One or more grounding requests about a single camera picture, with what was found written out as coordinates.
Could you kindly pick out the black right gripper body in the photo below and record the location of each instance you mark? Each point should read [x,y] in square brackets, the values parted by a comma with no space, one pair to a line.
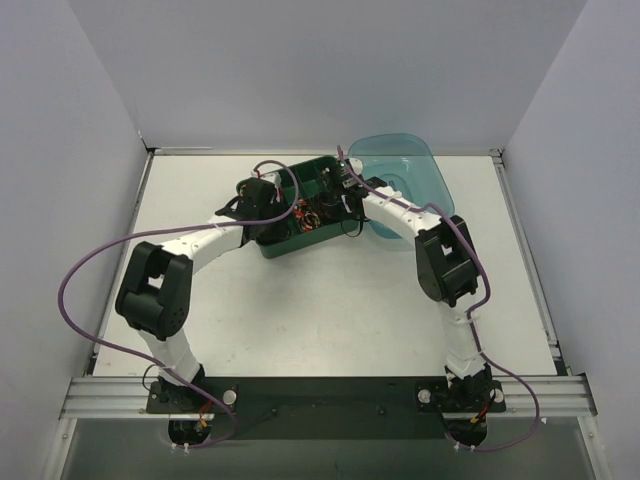
[347,201]

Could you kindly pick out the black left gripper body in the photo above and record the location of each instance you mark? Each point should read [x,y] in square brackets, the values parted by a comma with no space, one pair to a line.
[267,230]

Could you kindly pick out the green compartment organizer box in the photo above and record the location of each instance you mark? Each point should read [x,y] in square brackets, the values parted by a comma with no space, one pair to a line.
[303,181]

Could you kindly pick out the teal transparent plastic tub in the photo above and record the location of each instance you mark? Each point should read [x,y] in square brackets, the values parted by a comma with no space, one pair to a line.
[406,164]

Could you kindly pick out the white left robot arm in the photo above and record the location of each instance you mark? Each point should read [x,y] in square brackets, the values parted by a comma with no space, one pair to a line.
[155,293]

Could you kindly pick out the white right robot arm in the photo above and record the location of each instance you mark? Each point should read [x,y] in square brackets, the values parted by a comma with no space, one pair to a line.
[448,269]

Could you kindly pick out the red white rolled tie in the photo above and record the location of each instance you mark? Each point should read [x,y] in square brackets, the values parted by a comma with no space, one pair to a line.
[307,219]

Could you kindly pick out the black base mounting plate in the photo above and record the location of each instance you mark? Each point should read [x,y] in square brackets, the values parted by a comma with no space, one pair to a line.
[331,408]

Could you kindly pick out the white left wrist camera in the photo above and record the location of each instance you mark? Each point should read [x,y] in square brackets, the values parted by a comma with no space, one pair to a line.
[273,177]

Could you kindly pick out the aluminium front rail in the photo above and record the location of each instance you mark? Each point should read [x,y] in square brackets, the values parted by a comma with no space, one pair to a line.
[136,398]

